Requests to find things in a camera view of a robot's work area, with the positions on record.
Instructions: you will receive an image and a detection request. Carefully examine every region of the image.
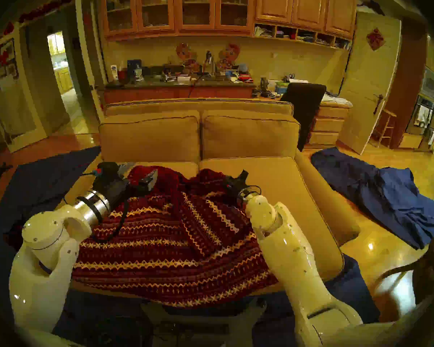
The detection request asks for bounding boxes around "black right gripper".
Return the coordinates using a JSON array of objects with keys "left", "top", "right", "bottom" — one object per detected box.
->
[{"left": 224, "top": 170, "right": 261, "bottom": 206}]

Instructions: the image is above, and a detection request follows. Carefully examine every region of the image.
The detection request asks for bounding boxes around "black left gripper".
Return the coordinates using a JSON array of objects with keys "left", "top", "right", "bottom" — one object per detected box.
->
[{"left": 93, "top": 162, "right": 159, "bottom": 211}]

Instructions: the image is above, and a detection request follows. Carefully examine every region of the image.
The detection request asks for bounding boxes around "red patterned knit blanket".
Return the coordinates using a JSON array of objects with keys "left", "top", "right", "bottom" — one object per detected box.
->
[{"left": 72, "top": 166, "right": 278, "bottom": 308}]

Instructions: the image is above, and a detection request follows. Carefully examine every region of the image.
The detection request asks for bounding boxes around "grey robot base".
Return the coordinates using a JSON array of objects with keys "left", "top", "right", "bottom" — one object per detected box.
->
[{"left": 141, "top": 296, "right": 267, "bottom": 347}]

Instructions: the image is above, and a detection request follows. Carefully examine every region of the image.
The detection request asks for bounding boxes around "crumpled blue blanket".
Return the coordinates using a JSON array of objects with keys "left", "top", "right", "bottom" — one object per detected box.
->
[{"left": 310, "top": 147, "right": 434, "bottom": 250}]

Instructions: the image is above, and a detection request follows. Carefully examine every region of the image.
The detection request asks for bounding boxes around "yellow sofa back cushion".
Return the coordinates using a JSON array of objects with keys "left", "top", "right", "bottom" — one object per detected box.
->
[
  {"left": 201, "top": 110, "right": 301, "bottom": 160},
  {"left": 99, "top": 110, "right": 201, "bottom": 164}
]

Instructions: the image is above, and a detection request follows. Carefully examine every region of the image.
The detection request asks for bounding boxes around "dark-topped wooden counter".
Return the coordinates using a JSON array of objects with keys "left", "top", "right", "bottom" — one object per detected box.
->
[{"left": 101, "top": 75, "right": 255, "bottom": 104}]

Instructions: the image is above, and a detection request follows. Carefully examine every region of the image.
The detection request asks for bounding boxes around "yellow fabric sofa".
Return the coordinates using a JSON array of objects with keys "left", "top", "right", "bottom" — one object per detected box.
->
[{"left": 58, "top": 98, "right": 360, "bottom": 300}]

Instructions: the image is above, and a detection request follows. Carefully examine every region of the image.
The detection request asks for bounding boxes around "black office chair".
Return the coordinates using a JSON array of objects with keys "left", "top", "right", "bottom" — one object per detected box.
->
[{"left": 280, "top": 82, "right": 327, "bottom": 152}]

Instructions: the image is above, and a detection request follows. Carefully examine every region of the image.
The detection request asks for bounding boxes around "large navy floor cloth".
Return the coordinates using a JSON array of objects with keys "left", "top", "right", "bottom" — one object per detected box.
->
[{"left": 0, "top": 146, "right": 380, "bottom": 347}]

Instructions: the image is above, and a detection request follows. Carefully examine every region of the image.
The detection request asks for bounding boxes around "wooden desk with drawers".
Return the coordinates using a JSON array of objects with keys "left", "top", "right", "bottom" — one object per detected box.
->
[{"left": 304, "top": 97, "right": 353, "bottom": 150}]

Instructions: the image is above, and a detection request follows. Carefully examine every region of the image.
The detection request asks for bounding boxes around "yellow-lit kitchen base cabinet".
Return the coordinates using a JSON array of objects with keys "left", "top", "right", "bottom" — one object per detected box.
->
[{"left": 54, "top": 66, "right": 74, "bottom": 94}]

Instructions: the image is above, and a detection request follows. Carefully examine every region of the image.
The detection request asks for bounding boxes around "plain white open door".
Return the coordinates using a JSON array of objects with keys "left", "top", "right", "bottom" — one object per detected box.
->
[{"left": 75, "top": 0, "right": 107, "bottom": 123}]

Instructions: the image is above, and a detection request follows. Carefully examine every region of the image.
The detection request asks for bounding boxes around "white mirrored door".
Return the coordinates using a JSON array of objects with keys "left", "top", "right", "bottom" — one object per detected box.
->
[{"left": 0, "top": 25, "right": 48, "bottom": 154}]

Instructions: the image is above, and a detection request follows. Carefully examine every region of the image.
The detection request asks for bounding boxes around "metal sink faucet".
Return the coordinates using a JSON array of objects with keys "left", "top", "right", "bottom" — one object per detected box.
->
[{"left": 204, "top": 51, "right": 217, "bottom": 77}]

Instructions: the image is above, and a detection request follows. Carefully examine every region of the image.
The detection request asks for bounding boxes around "stack of papers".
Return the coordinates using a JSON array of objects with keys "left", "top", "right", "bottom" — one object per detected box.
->
[{"left": 322, "top": 91, "right": 353, "bottom": 106}]

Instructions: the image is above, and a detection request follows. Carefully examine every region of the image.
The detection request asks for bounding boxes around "wooden cubby shelf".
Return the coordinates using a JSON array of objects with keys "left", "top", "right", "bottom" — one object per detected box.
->
[{"left": 253, "top": 23, "right": 353, "bottom": 51}]

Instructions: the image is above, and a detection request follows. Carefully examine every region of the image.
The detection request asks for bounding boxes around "white door with ornament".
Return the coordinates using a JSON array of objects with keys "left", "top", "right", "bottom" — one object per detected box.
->
[{"left": 338, "top": 12, "right": 402, "bottom": 155}]

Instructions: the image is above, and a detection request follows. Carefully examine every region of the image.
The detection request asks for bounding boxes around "small wooden stool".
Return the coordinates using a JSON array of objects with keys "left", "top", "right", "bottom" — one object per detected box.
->
[{"left": 370, "top": 109, "right": 397, "bottom": 148}]

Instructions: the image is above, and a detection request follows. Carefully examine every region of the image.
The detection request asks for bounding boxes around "red garland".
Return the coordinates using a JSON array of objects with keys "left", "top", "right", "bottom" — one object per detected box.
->
[{"left": 18, "top": 0, "right": 76, "bottom": 24}]

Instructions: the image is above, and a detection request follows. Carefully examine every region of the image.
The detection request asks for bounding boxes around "white hanging towel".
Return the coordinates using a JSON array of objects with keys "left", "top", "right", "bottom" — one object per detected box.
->
[{"left": 414, "top": 105, "right": 433, "bottom": 128}]

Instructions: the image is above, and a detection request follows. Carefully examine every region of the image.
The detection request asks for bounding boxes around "red diamond door ornament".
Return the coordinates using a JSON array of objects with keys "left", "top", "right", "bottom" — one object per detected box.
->
[{"left": 366, "top": 27, "right": 386, "bottom": 51}]

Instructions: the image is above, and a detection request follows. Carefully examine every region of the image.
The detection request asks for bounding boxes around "dark wooden chair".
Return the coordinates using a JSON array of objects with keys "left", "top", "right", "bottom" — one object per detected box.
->
[{"left": 374, "top": 220, "right": 434, "bottom": 309}]

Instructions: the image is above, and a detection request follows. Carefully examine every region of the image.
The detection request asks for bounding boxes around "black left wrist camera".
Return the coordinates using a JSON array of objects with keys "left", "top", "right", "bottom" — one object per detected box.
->
[{"left": 93, "top": 161, "right": 119, "bottom": 180}]

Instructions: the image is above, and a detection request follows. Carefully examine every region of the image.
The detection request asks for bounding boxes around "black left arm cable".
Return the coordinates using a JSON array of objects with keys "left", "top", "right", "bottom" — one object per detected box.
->
[{"left": 63, "top": 171, "right": 129, "bottom": 243}]

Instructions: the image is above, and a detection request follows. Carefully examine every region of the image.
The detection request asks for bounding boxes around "cartoon animal wall decoration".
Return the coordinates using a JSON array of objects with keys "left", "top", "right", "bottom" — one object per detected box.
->
[
  {"left": 175, "top": 43, "right": 200, "bottom": 74},
  {"left": 216, "top": 43, "right": 240, "bottom": 73}
]

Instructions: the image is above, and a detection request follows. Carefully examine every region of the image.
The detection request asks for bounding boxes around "glass-door wooden wall cabinet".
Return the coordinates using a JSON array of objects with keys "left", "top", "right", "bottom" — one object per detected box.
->
[{"left": 101, "top": 0, "right": 255, "bottom": 42}]

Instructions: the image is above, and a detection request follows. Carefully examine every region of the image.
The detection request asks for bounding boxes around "large black picture frame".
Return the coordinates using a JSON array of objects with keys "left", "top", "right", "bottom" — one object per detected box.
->
[{"left": 0, "top": 37, "right": 17, "bottom": 74}]

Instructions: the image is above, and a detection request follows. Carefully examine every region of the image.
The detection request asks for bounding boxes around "solid wooden wall cabinet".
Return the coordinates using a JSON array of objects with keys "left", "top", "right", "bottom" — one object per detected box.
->
[{"left": 255, "top": 0, "right": 358, "bottom": 39}]

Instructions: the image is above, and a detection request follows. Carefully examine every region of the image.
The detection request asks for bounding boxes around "stainless wall oven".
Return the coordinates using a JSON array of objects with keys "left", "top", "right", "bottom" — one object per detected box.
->
[{"left": 405, "top": 66, "right": 434, "bottom": 135}]

